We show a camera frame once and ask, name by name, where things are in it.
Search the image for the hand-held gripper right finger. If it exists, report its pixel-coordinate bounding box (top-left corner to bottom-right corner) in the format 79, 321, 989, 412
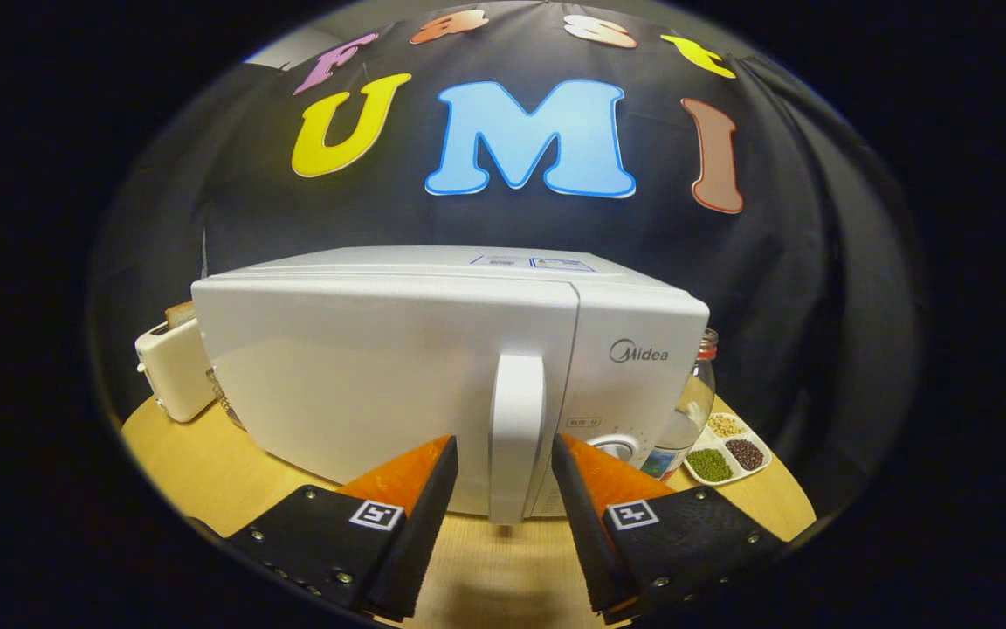
551, 432, 788, 626

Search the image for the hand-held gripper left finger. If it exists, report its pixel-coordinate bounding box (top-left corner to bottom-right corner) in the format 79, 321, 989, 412
225, 434, 460, 623

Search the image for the white microwave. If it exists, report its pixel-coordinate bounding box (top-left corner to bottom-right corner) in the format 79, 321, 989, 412
191, 245, 711, 525

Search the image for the clear bottle red cap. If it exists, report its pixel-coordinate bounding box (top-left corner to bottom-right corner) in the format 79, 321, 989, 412
640, 328, 719, 481

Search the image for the white divided bean dish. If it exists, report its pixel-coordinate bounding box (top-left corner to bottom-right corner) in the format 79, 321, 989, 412
683, 412, 773, 487

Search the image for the white toaster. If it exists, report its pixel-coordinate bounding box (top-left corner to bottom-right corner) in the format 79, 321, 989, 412
134, 301, 217, 424

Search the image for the black backdrop cloth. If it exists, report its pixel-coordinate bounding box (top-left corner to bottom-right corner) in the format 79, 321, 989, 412
88, 4, 927, 516

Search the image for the wire mesh basket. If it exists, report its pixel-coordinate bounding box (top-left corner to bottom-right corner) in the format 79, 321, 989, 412
206, 367, 246, 431

